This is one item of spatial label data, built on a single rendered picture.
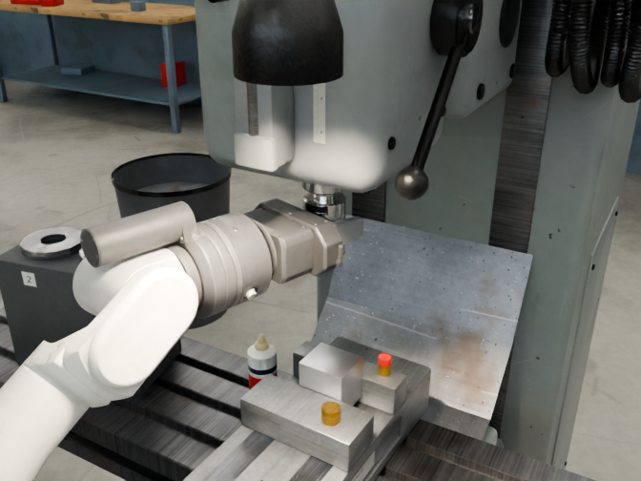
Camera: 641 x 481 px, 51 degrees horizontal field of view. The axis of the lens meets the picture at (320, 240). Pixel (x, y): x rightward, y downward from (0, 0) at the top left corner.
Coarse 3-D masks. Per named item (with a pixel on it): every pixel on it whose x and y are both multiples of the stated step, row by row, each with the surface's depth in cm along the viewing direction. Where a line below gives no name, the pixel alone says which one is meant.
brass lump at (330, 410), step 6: (330, 402) 77; (336, 402) 77; (324, 408) 76; (330, 408) 76; (336, 408) 76; (324, 414) 75; (330, 414) 75; (336, 414) 75; (324, 420) 76; (330, 420) 75; (336, 420) 75
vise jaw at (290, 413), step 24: (264, 384) 82; (288, 384) 82; (240, 408) 81; (264, 408) 78; (288, 408) 78; (312, 408) 78; (264, 432) 80; (288, 432) 78; (312, 432) 75; (336, 432) 75; (360, 432) 75; (336, 456) 75; (360, 456) 76
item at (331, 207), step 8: (304, 200) 72; (312, 200) 72; (320, 200) 72; (328, 200) 72; (336, 200) 72; (344, 200) 72; (312, 208) 72; (320, 208) 71; (328, 208) 71; (336, 208) 72
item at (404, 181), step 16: (448, 0) 61; (464, 0) 61; (480, 0) 64; (432, 16) 62; (448, 16) 61; (464, 16) 61; (480, 16) 65; (432, 32) 62; (448, 32) 62; (464, 32) 62; (448, 48) 63; (464, 48) 63; (448, 64) 62; (448, 80) 62; (432, 112) 61; (432, 128) 60; (416, 160) 60; (400, 176) 59; (416, 176) 58; (400, 192) 59; (416, 192) 59
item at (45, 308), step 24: (24, 240) 98; (48, 240) 100; (72, 240) 98; (0, 264) 96; (24, 264) 95; (48, 264) 94; (72, 264) 94; (0, 288) 98; (24, 288) 96; (48, 288) 95; (24, 312) 98; (48, 312) 97; (72, 312) 95; (24, 336) 101; (48, 336) 99; (24, 360) 103; (168, 360) 104; (144, 384) 98
